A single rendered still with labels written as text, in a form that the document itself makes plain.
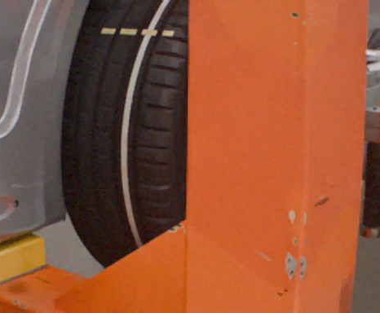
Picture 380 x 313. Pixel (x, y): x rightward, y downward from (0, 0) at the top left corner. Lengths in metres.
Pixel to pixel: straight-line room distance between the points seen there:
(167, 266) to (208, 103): 0.22
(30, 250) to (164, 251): 0.35
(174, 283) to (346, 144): 0.28
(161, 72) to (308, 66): 0.50
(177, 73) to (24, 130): 0.25
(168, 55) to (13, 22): 0.26
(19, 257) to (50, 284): 0.06
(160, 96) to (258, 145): 0.43
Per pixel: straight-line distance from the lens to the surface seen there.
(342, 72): 1.09
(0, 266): 1.45
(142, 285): 1.24
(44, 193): 1.48
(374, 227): 1.47
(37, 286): 1.44
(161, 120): 1.47
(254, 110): 1.06
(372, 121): 1.43
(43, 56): 1.44
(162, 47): 1.50
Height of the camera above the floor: 1.21
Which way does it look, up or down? 15 degrees down
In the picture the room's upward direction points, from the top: 1 degrees clockwise
